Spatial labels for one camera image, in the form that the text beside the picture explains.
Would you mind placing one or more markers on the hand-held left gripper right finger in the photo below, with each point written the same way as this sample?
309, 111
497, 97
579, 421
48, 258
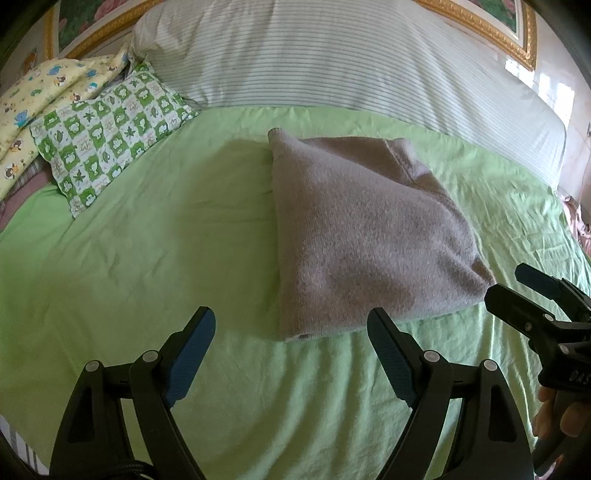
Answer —
390, 355

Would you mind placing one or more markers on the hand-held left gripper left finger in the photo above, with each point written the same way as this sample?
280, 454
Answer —
191, 364

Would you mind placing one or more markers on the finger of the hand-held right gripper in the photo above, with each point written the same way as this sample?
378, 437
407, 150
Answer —
535, 279
508, 304

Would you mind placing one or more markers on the grey towel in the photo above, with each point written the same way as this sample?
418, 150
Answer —
360, 230

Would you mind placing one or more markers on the person's right hand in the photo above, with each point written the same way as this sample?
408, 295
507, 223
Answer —
545, 415

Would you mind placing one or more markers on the crumpled pink cloth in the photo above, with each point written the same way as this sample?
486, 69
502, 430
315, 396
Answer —
575, 217

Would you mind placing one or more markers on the light green bed sheet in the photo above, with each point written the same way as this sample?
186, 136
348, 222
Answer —
138, 277

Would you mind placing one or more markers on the striped mattress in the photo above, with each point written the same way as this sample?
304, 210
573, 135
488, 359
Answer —
21, 447

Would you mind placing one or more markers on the pink striped cloth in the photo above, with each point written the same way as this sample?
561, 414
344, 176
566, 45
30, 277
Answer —
18, 194

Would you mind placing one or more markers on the green checkered pillow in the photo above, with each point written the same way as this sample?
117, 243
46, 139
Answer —
101, 134

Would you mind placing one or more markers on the white striped pillow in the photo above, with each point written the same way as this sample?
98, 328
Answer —
323, 60

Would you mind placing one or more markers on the yellow cartoon print pillow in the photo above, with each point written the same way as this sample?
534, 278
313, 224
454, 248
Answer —
41, 87

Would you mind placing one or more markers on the cartoon wall sticker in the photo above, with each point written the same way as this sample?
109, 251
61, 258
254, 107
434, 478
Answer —
30, 62

